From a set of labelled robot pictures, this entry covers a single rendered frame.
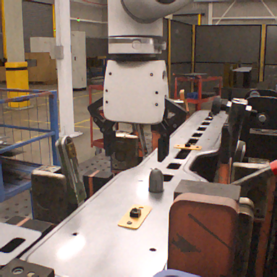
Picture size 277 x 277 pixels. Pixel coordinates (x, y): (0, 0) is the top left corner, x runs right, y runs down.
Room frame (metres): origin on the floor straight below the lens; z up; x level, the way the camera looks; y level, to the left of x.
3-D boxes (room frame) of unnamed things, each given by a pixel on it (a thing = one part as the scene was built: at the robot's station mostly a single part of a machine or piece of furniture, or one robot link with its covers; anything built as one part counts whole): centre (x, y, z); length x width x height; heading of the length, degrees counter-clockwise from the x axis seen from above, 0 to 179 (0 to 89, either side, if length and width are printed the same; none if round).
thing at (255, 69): (6.44, -2.07, 0.57); 1.86 x 0.90 x 1.14; 157
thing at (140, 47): (0.53, 0.00, 1.29); 0.09 x 0.08 x 0.03; 70
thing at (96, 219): (0.99, -0.15, 1.00); 1.38 x 0.22 x 0.02; 161
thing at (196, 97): (5.29, -0.95, 0.49); 0.81 x 0.46 x 0.97; 142
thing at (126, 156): (0.97, 0.03, 0.87); 0.12 x 0.09 x 0.35; 71
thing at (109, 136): (0.55, 0.06, 1.14); 0.03 x 0.03 x 0.07; 70
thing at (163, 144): (0.51, -0.05, 1.14); 0.03 x 0.03 x 0.07; 70
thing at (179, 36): (7.19, -0.66, 1.00); 3.44 x 0.14 x 2.00; 154
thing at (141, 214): (0.53, 0.01, 1.01); 0.08 x 0.04 x 0.01; 161
